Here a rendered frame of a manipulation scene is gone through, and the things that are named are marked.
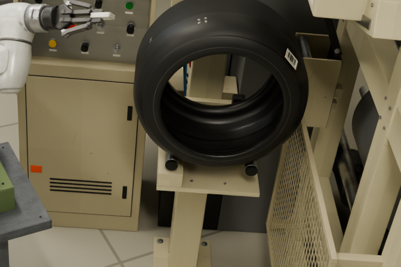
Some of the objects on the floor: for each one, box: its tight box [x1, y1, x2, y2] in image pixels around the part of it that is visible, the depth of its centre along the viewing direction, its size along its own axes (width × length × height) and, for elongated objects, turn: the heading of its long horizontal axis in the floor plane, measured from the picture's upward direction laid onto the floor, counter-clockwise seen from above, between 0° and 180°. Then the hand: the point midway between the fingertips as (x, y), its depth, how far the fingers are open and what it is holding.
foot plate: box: [153, 237, 211, 267], centre depth 346 cm, size 27×27×2 cm
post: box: [168, 0, 241, 267], centre depth 275 cm, size 13×13×250 cm
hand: (102, 16), depth 225 cm, fingers closed
